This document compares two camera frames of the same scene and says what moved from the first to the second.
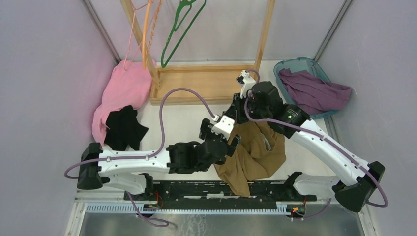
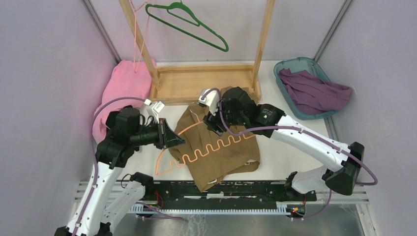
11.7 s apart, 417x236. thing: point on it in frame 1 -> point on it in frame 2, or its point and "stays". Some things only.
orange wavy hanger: (145, 55) -> (199, 122)
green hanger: (183, 11) -> (181, 5)
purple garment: (311, 94) stays
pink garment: (128, 83) stays
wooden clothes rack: (181, 84) stays
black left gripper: (206, 132) -> (166, 137)
